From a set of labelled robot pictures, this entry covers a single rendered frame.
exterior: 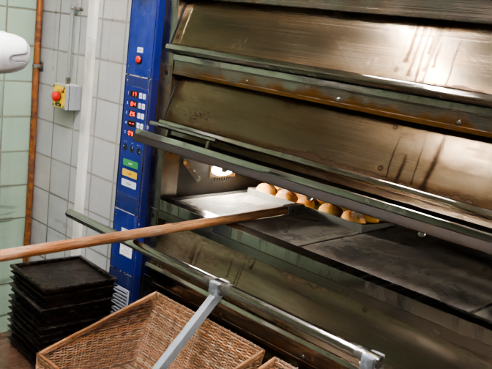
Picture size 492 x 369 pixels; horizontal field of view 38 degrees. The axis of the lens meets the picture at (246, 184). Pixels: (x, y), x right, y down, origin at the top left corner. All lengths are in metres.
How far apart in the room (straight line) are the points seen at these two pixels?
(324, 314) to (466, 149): 0.65
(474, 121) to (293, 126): 0.57
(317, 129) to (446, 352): 0.70
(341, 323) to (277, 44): 0.84
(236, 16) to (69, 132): 1.03
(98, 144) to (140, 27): 0.53
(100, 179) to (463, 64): 1.58
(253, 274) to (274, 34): 0.76
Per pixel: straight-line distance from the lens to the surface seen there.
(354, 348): 1.59
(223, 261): 2.38
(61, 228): 3.14
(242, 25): 2.28
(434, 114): 1.84
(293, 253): 2.14
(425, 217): 1.70
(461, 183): 1.80
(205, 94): 2.40
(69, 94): 2.93
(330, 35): 2.04
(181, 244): 2.52
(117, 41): 2.76
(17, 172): 3.29
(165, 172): 2.56
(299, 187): 1.91
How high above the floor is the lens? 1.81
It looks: 12 degrees down
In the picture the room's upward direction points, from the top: 7 degrees clockwise
